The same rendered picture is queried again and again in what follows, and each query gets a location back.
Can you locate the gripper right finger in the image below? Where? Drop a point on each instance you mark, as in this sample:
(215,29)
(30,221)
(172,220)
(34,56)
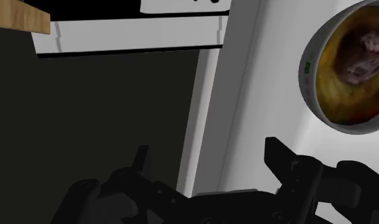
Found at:
(304,176)

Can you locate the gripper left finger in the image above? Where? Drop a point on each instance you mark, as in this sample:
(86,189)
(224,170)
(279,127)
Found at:
(121,198)

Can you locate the white bowl with brown food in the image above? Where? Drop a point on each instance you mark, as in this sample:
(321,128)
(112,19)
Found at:
(347,93)

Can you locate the light wooden board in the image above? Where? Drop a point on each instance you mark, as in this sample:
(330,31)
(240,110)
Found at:
(19,15)

